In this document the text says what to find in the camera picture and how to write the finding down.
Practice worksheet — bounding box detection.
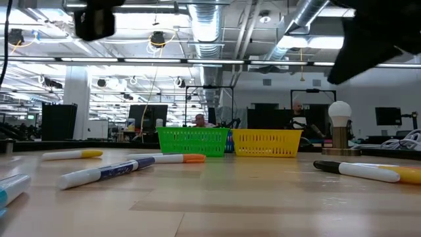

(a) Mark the yellow-cap thin white marker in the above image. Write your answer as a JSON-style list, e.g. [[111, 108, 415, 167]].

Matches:
[[41, 149, 103, 161], [353, 163, 421, 185]]

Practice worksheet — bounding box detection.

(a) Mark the black mounted monitor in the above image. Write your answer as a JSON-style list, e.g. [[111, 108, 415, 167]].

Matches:
[[375, 107, 403, 126]]

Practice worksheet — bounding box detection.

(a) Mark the white bulb lamp wooden base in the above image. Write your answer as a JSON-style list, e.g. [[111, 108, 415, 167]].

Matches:
[[321, 100, 362, 157]]

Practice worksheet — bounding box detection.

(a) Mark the person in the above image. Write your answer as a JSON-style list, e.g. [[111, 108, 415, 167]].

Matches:
[[285, 101, 325, 139], [192, 113, 216, 128]]

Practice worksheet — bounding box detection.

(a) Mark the white coiled cable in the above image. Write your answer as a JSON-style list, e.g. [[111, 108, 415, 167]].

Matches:
[[350, 128, 421, 151]]

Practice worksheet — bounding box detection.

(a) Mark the overhead LED light bar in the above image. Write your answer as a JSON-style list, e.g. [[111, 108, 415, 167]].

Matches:
[[0, 55, 421, 69]]

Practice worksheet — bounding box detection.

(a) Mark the green plastic basket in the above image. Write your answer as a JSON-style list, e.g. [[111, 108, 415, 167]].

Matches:
[[156, 126, 230, 158]]

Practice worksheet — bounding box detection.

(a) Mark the bright ceiling light panel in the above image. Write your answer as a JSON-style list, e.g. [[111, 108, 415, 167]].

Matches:
[[278, 34, 345, 50]]

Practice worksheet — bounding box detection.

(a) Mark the black frame stand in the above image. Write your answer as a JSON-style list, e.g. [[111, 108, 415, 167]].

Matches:
[[290, 88, 337, 111]]

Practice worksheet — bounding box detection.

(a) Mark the slim silver air duct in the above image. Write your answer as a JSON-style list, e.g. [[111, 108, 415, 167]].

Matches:
[[262, 0, 332, 62]]

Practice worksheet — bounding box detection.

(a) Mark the orange-cap thin white marker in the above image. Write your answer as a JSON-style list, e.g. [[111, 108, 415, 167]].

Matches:
[[144, 153, 207, 165]]

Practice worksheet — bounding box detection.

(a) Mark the black overhead camera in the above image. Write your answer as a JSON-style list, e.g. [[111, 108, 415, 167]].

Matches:
[[149, 30, 167, 49]]

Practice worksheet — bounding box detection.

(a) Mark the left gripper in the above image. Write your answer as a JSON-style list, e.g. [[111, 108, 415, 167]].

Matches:
[[73, 0, 126, 42]]

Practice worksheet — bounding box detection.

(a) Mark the white column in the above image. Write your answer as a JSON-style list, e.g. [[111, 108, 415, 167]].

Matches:
[[63, 67, 90, 141]]

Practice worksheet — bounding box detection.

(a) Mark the dark-blue-cap thin white marker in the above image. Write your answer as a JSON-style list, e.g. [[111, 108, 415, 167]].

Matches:
[[58, 156, 156, 191]]

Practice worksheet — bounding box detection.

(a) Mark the large silver air duct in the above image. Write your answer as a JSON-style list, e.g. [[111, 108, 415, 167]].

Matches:
[[187, 0, 225, 87]]

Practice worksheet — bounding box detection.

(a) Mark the black partition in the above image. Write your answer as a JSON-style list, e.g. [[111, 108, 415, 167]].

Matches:
[[247, 103, 330, 131]]

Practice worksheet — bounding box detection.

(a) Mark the black cabinet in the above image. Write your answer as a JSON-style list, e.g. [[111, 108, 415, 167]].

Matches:
[[41, 103, 78, 142]]

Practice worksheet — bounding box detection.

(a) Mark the black-cap thin white marker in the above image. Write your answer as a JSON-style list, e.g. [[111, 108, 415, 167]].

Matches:
[[312, 160, 401, 184]]

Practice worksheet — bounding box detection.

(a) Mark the blue plastic basket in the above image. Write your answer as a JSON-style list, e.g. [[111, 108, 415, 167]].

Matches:
[[224, 130, 235, 154]]

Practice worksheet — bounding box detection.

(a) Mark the yellow plastic basket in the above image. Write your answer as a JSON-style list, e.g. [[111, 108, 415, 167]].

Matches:
[[231, 128, 303, 158]]

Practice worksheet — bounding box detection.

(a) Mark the light-blue-cap thin white marker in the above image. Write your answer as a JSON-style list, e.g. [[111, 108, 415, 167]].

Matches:
[[0, 173, 32, 218]]

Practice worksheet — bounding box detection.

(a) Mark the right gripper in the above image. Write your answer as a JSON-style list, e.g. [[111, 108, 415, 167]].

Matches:
[[327, 0, 421, 85]]

